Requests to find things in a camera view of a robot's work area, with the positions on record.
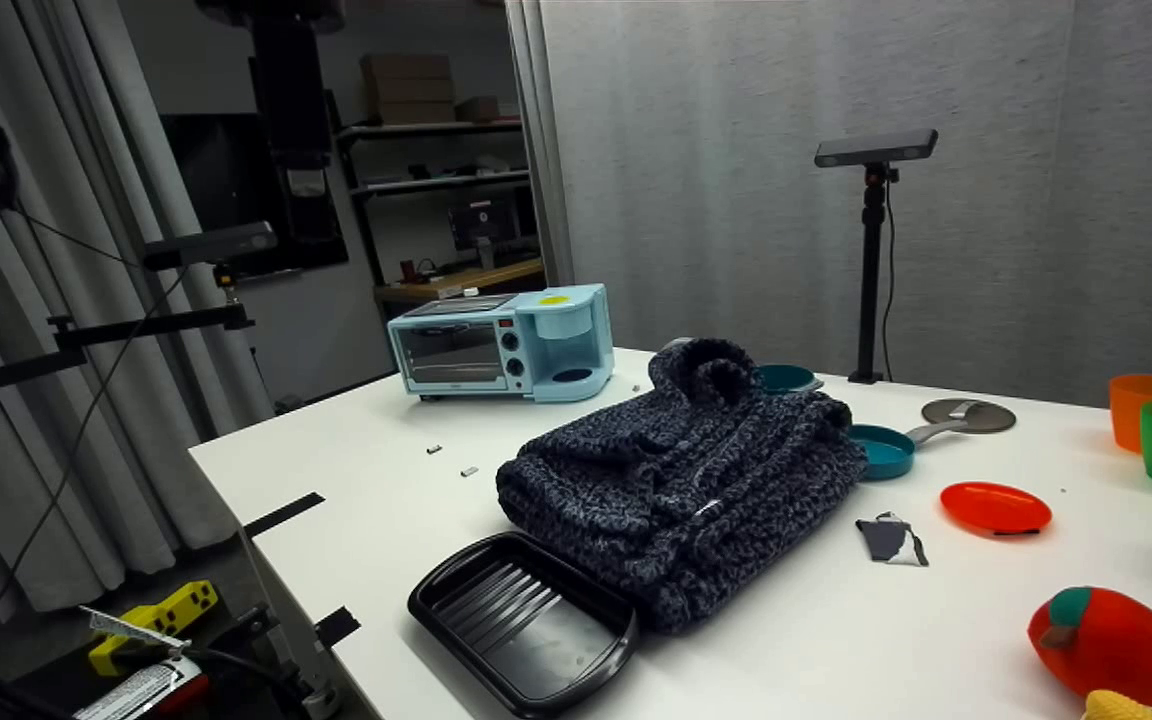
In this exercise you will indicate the black ridged plastic tray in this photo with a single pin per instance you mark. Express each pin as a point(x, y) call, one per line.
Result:
point(522, 625)

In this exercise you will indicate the light blue toy toaster oven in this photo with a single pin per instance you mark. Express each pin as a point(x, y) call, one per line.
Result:
point(496, 347)

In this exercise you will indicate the white curtain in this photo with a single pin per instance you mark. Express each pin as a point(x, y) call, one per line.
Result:
point(17, 453)

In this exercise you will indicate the grey round metal lid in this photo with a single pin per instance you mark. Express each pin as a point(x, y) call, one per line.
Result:
point(970, 415)

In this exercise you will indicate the orange red toy plate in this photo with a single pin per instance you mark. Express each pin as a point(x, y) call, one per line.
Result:
point(992, 511)

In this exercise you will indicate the black storage shelf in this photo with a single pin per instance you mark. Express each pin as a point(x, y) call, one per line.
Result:
point(438, 184)

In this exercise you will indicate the grey curtain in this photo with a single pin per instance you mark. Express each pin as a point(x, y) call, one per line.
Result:
point(736, 175)

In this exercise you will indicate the small flat black clip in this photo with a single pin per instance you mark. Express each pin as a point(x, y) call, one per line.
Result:
point(886, 541)

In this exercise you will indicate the black stereo camera bar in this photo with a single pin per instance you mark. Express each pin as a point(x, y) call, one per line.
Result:
point(210, 247)

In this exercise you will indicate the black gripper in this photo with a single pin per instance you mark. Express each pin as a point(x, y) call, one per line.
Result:
point(270, 12)

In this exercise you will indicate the dark blue knitted towel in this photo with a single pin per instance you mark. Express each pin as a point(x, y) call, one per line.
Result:
point(680, 481)

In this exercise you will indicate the black stand pole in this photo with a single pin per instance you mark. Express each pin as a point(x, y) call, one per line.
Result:
point(80, 341)

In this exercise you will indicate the red toy tomato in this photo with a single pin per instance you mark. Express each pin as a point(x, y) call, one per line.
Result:
point(1119, 644)

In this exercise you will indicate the yellow toy food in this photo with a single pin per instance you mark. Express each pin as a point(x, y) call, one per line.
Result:
point(1121, 707)

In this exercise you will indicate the large cardboard box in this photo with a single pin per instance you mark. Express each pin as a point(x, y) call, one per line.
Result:
point(404, 85)

